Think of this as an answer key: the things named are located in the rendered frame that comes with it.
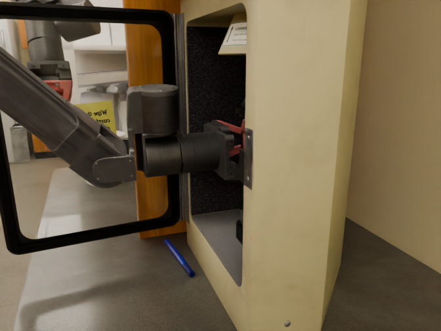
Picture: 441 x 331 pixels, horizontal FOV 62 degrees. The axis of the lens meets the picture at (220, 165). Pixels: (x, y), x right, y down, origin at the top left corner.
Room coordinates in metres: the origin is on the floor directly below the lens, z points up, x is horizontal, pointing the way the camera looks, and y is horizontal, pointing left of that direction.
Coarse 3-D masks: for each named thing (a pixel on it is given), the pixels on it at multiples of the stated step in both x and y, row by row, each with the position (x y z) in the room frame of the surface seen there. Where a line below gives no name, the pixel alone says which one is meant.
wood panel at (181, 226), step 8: (128, 0) 0.72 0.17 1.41; (136, 0) 0.72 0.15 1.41; (144, 0) 0.73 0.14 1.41; (152, 0) 0.73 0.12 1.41; (160, 0) 0.74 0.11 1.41; (168, 0) 0.74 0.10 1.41; (176, 0) 0.75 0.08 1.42; (136, 8) 0.72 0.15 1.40; (144, 8) 0.73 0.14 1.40; (152, 8) 0.73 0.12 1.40; (160, 8) 0.74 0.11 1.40; (168, 8) 0.74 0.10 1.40; (176, 8) 0.75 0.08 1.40; (176, 224) 0.74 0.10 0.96; (184, 224) 0.75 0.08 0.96; (144, 232) 0.72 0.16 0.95; (152, 232) 0.72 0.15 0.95; (160, 232) 0.73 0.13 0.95; (168, 232) 0.74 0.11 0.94; (176, 232) 0.74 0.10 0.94
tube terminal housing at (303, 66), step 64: (192, 0) 0.62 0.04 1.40; (256, 0) 0.40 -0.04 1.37; (320, 0) 0.42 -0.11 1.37; (256, 64) 0.40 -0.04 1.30; (320, 64) 0.42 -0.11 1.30; (256, 128) 0.40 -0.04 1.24; (320, 128) 0.43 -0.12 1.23; (256, 192) 0.40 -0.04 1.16; (320, 192) 0.43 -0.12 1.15; (256, 256) 0.40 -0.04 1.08; (320, 256) 0.43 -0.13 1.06; (256, 320) 0.40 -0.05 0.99; (320, 320) 0.43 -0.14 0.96
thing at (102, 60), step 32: (0, 32) 0.57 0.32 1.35; (32, 32) 0.59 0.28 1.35; (64, 32) 0.61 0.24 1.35; (96, 32) 0.63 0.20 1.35; (128, 32) 0.65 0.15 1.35; (32, 64) 0.59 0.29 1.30; (64, 64) 0.60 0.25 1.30; (96, 64) 0.63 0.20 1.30; (128, 64) 0.65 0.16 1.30; (160, 64) 0.67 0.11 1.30; (64, 96) 0.60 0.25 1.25; (96, 96) 0.62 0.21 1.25; (32, 160) 0.58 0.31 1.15; (32, 192) 0.57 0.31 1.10; (64, 192) 0.60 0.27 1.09; (96, 192) 0.62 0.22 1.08; (128, 192) 0.64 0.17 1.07; (160, 192) 0.67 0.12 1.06; (32, 224) 0.57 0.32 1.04; (64, 224) 0.59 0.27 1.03; (96, 224) 0.61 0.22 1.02
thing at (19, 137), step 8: (16, 128) 0.56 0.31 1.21; (24, 128) 0.56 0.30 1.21; (16, 136) 0.55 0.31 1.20; (24, 136) 0.56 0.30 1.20; (16, 144) 0.56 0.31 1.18; (24, 144) 0.56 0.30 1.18; (16, 152) 0.56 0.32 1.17; (24, 152) 0.56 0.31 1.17; (16, 160) 0.55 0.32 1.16; (24, 160) 0.56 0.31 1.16
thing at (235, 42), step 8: (240, 16) 0.53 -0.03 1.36; (232, 24) 0.54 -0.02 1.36; (240, 24) 0.52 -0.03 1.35; (232, 32) 0.53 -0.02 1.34; (240, 32) 0.51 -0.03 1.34; (224, 40) 0.54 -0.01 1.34; (232, 40) 0.52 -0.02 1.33; (240, 40) 0.51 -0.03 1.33; (224, 48) 0.53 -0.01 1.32; (232, 48) 0.51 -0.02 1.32; (240, 48) 0.50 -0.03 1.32
